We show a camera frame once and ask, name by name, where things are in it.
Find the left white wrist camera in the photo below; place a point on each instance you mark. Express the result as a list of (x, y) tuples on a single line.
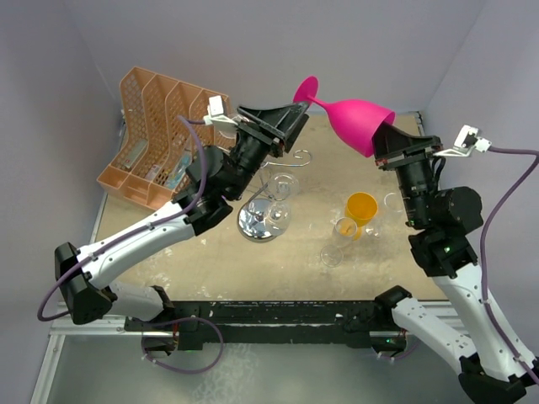
[(216, 113)]

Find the pink plastic goblet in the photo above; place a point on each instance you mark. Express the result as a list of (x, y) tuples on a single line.
[(354, 121)]

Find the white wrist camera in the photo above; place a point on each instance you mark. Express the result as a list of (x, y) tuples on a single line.
[(216, 113), (468, 140)]

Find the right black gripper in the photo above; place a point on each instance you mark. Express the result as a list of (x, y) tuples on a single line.
[(391, 142)]

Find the orange plastic goblet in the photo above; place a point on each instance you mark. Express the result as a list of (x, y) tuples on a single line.
[(361, 207)]

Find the clear glass behind orange goblet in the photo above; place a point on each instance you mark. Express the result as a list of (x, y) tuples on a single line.
[(390, 209)]

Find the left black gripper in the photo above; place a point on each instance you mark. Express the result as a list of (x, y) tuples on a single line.
[(279, 127)]

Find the clear glass front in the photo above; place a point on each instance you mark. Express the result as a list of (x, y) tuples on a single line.
[(331, 256)]

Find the teal scissors in organizer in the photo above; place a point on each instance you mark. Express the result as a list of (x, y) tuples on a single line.
[(178, 171)]

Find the orange plastic file organizer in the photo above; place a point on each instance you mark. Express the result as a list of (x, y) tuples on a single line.
[(151, 105)]

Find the grey card in organizer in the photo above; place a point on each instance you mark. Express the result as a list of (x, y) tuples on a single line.
[(134, 154)]

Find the clear wine glass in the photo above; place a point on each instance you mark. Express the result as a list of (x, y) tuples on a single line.
[(277, 216), (227, 131)]

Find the small clear glass orange inside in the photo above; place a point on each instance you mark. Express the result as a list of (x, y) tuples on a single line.
[(346, 227)]

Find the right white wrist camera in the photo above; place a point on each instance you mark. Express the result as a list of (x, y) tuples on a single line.
[(468, 140)]

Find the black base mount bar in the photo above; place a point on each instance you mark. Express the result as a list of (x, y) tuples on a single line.
[(352, 323)]

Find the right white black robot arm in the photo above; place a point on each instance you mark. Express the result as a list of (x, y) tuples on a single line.
[(492, 363)]

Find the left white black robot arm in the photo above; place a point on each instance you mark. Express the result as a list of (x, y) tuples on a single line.
[(87, 276)]

